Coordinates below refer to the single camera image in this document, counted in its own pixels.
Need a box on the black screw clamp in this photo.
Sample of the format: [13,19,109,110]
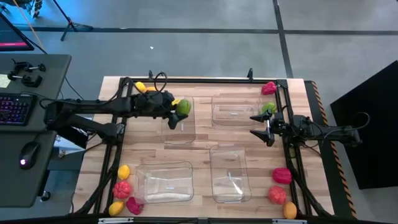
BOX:
[11,58,47,74]
[7,72,43,88]

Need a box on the orange-red ribbed tomato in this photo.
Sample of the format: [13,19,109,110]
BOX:
[267,185,288,205]
[112,181,132,200]

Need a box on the black metal rig frame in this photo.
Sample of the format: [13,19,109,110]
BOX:
[73,77,335,223]

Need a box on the black monitor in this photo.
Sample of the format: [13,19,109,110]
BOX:
[0,12,35,52]

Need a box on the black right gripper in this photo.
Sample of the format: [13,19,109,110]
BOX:
[249,109,308,147]

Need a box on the black computer mouse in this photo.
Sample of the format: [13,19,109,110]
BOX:
[19,141,40,170]

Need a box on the yellow lemon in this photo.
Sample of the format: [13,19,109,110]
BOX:
[108,200,125,217]
[117,164,131,180]

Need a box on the orange fruit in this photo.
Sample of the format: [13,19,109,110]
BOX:
[282,202,298,220]

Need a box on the black orange hazard strip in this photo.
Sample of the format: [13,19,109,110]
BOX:
[304,80,358,219]

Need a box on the backlit black keyboard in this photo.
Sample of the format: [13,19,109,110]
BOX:
[0,92,37,126]

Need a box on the green bell pepper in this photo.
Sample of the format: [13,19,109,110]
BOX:
[175,99,192,116]
[260,101,277,115]

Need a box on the dark red bell pepper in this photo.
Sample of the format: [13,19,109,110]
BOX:
[125,196,144,216]

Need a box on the large black box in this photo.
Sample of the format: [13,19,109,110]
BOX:
[330,60,398,190]

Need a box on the pale sticky note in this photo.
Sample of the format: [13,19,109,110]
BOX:
[0,73,12,89]

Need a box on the silver metal bracket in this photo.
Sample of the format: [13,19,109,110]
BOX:
[98,217,134,224]
[272,218,308,224]

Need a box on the dark grey desk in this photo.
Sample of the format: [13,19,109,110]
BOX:
[0,54,72,208]

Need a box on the clear plastic bin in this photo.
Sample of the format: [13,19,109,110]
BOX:
[160,95,197,146]
[211,94,266,127]
[209,143,252,204]
[134,161,195,203]

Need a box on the black tripod stand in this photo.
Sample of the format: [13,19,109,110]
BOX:
[51,0,94,42]

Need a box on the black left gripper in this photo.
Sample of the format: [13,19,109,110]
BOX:
[131,90,190,131]

